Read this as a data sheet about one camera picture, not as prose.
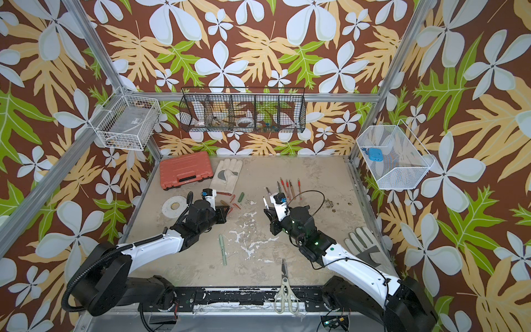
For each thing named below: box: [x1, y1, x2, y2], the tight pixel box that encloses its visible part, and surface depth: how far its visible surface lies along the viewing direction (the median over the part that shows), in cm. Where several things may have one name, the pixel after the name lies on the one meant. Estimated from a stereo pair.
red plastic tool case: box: [159, 150, 214, 191], surface depth 110 cm
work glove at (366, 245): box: [343, 226, 389, 268], surface depth 90 cm
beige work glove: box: [208, 158, 243, 195], surface depth 113 cm
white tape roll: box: [161, 195, 188, 219], surface depth 101 cm
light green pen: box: [218, 233, 228, 267], surface depth 87 cm
